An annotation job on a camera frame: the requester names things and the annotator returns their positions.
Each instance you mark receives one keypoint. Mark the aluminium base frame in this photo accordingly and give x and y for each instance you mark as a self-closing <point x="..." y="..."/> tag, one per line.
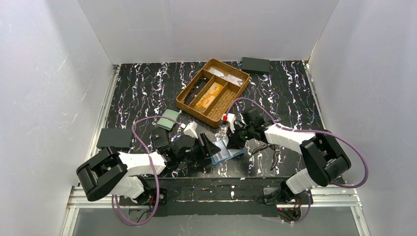
<point x="224" y="207"/>

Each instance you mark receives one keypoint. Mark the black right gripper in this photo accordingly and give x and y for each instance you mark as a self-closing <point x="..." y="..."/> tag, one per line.
<point x="236" y="134"/>

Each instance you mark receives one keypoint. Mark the silver cards in tray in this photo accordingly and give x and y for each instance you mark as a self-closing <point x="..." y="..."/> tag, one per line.
<point x="228" y="77"/>

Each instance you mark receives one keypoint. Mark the orange cards in tray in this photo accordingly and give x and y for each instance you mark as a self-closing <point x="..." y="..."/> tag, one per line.
<point x="209" y="96"/>

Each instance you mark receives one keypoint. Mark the woven brown divided tray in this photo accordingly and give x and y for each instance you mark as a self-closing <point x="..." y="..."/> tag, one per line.
<point x="230" y="92"/>

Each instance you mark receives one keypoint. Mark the black box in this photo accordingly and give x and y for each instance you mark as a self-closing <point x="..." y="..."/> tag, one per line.
<point x="119" y="138"/>
<point x="254" y="65"/>

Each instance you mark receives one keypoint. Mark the green card holder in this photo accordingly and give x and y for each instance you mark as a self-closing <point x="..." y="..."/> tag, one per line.
<point x="167" y="122"/>

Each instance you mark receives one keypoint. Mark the black cards in tray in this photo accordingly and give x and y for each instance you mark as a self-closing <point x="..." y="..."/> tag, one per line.
<point x="195" y="90"/>

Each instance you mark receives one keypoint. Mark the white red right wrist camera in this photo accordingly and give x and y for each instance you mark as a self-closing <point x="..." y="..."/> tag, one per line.
<point x="229" y="119"/>

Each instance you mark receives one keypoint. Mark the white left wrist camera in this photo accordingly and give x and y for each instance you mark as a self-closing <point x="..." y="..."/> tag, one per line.
<point x="190" y="129"/>

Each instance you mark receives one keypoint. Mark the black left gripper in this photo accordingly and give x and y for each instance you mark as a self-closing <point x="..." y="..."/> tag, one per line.
<point x="204" y="147"/>

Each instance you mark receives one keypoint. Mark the black box at left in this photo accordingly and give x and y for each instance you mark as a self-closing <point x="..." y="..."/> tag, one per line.
<point x="119" y="138"/>

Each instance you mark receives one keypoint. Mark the black card holder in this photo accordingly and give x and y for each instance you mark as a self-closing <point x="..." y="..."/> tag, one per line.
<point x="159" y="138"/>

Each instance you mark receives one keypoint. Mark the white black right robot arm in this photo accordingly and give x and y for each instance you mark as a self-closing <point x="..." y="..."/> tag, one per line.
<point x="324" y="158"/>

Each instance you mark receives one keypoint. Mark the black box at back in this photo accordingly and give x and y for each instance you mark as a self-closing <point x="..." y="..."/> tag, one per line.
<point x="254" y="65"/>

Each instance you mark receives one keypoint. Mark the light blue card holder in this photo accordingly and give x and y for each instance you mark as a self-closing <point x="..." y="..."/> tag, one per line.
<point x="225" y="154"/>

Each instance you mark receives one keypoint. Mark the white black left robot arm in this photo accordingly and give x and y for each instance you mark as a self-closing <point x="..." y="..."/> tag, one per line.
<point x="117" y="173"/>

